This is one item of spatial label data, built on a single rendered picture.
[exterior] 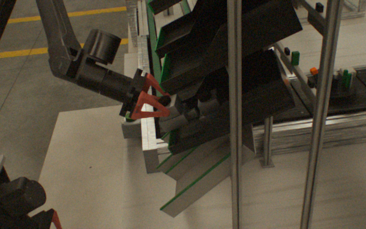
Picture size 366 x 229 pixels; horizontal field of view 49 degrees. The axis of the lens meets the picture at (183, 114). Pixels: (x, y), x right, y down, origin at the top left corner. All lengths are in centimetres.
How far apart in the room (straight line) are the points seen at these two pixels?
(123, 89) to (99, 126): 76
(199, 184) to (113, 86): 30
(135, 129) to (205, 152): 43
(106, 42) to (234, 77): 28
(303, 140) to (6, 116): 268
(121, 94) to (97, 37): 13
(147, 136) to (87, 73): 53
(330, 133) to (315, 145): 52
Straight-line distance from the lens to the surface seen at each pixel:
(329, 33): 75
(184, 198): 97
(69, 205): 131
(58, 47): 94
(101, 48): 86
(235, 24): 69
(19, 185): 86
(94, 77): 85
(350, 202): 127
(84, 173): 140
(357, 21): 239
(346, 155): 142
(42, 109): 350
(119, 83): 85
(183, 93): 105
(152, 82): 88
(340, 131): 141
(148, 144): 130
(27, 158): 302
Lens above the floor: 176
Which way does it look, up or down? 35 degrees down
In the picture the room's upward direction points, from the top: 6 degrees counter-clockwise
